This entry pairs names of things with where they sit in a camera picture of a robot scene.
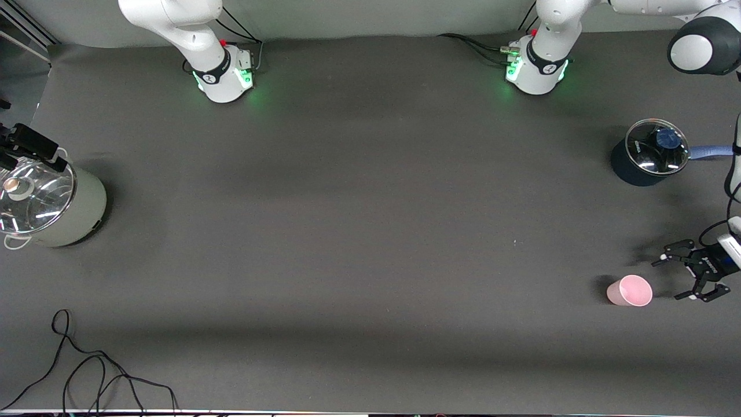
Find black arm base cables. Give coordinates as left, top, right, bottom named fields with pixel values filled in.
left=437, top=12, right=542, bottom=68
left=182, top=6, right=265, bottom=75

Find dark blue saucepan glass lid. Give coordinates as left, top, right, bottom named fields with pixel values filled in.
left=610, top=119, right=736, bottom=188

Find glass lid with beige knob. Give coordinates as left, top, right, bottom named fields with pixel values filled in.
left=0, top=155, right=77, bottom=236

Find black right arm base cables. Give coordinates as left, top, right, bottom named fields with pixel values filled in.
left=182, top=6, right=265, bottom=75

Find sage green cooking pot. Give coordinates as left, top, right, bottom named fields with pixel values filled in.
left=0, top=149, right=108, bottom=251

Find thin black loose cable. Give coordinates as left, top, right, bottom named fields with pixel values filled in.
left=0, top=309, right=179, bottom=414

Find glass lid with blue knob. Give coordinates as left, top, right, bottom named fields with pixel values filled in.
left=626, top=118, right=691, bottom=175

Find black left arm base cables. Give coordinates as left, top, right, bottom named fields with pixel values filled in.
left=437, top=12, right=542, bottom=68

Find pink plastic cup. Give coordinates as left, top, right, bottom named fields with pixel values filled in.
left=606, top=275, right=654, bottom=307

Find metal frame rail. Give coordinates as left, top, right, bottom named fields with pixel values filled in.
left=0, top=0, right=60, bottom=65

